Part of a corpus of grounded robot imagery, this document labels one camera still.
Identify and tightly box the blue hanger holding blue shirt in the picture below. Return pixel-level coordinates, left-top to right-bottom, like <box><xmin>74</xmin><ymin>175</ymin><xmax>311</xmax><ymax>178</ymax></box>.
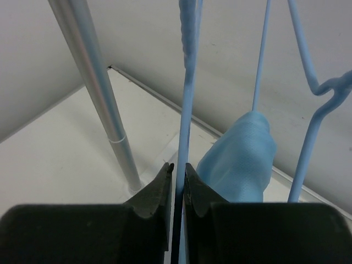
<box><xmin>251</xmin><ymin>1</ymin><xmax>351</xmax><ymax>210</ymax></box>

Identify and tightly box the blue wire hanger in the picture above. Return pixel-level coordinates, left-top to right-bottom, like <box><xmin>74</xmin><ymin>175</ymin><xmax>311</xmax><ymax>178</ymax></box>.
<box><xmin>171</xmin><ymin>1</ymin><xmax>203</xmax><ymax>263</ymax></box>

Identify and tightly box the blue t shirt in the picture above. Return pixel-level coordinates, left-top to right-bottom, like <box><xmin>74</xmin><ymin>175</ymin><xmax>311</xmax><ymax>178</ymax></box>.
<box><xmin>196</xmin><ymin>111</ymin><xmax>277</xmax><ymax>202</ymax></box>

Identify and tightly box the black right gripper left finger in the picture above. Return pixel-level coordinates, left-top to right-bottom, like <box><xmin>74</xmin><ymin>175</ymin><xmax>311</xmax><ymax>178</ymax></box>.
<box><xmin>1</xmin><ymin>163</ymin><xmax>174</xmax><ymax>263</ymax></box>

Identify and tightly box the white metal clothes rack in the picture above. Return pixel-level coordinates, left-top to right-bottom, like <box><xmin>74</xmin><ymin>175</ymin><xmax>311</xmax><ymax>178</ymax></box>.
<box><xmin>49</xmin><ymin>1</ymin><xmax>142</xmax><ymax>192</ymax></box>

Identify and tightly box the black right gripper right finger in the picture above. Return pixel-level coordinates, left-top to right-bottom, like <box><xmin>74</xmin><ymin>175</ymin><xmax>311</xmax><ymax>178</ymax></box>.
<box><xmin>184</xmin><ymin>164</ymin><xmax>351</xmax><ymax>263</ymax></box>

